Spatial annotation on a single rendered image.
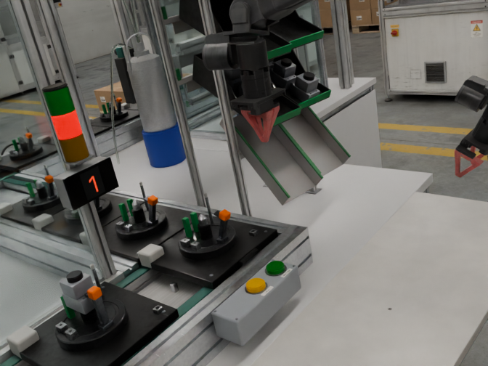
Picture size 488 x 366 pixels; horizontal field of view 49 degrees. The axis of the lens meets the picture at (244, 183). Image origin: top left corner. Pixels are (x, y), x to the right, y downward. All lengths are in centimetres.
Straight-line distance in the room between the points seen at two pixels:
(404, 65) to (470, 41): 66
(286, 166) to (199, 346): 57
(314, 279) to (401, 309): 22
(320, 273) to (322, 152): 39
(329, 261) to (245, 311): 36
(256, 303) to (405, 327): 30
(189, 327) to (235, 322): 9
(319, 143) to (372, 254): 38
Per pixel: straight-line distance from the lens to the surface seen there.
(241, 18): 101
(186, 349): 106
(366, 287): 125
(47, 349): 113
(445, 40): 523
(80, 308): 107
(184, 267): 122
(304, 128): 157
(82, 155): 115
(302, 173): 144
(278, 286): 112
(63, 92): 112
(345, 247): 140
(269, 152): 144
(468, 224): 148
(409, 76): 545
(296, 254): 128
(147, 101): 212
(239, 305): 108
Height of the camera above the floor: 158
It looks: 23 degrees down
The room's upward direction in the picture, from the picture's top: 11 degrees counter-clockwise
